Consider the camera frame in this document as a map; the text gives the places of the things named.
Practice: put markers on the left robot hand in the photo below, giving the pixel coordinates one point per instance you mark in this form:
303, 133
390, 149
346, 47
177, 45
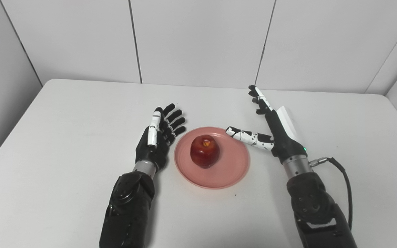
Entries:
155, 144

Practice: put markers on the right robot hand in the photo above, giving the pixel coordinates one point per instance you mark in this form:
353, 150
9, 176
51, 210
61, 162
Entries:
281, 134

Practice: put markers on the red apple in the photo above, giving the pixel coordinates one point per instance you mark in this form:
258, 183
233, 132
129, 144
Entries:
204, 151

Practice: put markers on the pink plate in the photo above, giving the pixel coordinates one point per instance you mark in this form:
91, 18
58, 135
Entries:
212, 157

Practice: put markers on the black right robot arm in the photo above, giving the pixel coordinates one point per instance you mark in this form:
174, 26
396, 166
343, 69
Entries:
319, 210

